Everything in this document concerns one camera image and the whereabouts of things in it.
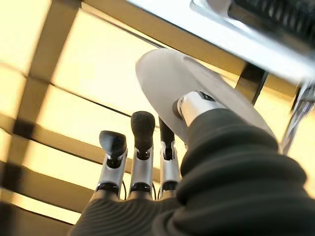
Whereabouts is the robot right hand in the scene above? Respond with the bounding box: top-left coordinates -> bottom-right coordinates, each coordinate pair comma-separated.
67,91 -> 315,236

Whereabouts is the large cream plate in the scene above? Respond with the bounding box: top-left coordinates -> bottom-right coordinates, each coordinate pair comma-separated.
135,48 -> 276,146

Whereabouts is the chrome pull-down faucet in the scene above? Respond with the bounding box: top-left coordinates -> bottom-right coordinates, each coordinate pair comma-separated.
279,80 -> 315,155

